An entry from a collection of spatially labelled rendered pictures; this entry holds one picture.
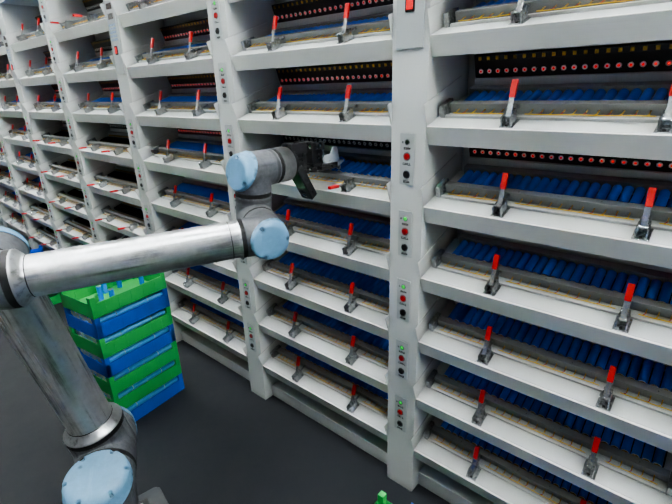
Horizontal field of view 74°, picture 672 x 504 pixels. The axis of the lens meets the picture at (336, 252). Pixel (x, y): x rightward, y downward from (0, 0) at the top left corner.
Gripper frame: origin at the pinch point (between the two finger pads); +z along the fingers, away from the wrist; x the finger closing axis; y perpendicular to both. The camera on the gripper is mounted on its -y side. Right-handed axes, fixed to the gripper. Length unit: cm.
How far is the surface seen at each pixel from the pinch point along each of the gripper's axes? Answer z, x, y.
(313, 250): -7.0, 3.7, -26.7
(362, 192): -6.0, -14.6, -6.3
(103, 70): -7, 127, 31
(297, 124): -7.8, 7.5, 11.2
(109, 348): -50, 66, -65
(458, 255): 0.1, -41.0, -20.5
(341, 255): -7.2, -7.8, -25.7
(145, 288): -32, 68, -48
